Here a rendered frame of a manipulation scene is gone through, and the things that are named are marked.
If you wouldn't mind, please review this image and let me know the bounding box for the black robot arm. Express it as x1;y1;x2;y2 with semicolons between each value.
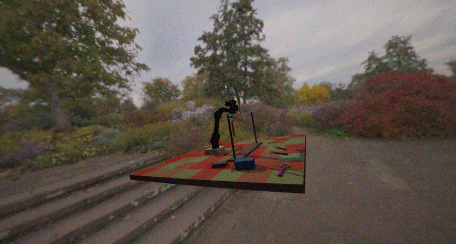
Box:
210;99;239;149

